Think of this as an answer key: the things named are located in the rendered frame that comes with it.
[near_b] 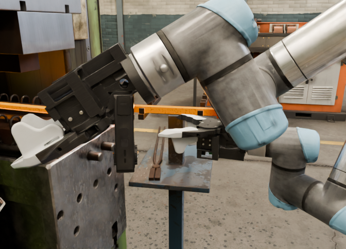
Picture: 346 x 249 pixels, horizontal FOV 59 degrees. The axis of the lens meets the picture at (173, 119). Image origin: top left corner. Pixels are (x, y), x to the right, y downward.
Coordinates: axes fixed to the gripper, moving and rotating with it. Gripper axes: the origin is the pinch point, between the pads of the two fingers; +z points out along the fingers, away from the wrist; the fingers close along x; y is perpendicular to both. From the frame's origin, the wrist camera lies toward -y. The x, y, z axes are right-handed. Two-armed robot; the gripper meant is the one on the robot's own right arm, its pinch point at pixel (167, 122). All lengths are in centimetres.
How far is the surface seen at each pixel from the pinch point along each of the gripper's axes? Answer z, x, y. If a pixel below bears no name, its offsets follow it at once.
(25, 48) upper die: 30.7, -11.6, -18.5
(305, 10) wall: -91, 773, -54
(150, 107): 16.3, 28.5, 4.9
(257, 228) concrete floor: -25, 102, 100
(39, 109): 38.2, -1.5, -0.6
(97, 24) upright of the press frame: 45, 45, -24
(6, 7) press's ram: 30.7, -15.2, -27.1
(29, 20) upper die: 30.7, -9.1, -24.7
